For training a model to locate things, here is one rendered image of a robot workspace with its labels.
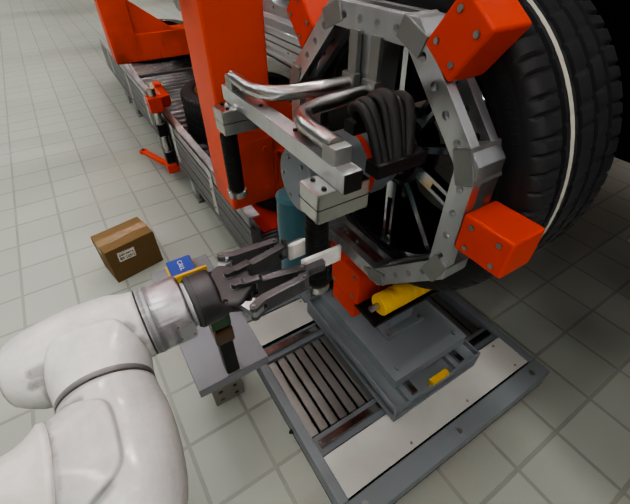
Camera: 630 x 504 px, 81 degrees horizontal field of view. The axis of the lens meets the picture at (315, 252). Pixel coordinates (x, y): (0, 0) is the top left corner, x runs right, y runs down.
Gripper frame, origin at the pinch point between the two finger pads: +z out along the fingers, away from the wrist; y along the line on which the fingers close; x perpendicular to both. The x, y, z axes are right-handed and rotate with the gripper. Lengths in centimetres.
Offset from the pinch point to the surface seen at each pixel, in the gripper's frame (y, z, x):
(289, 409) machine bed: -13, -1, -75
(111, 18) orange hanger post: -253, 12, -5
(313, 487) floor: 8, -5, -83
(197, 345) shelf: -22.1, -19.7, -37.9
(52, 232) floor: -165, -59, -83
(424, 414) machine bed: 11, 33, -75
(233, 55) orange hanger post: -60, 14, 14
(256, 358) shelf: -11.2, -9.1, -37.8
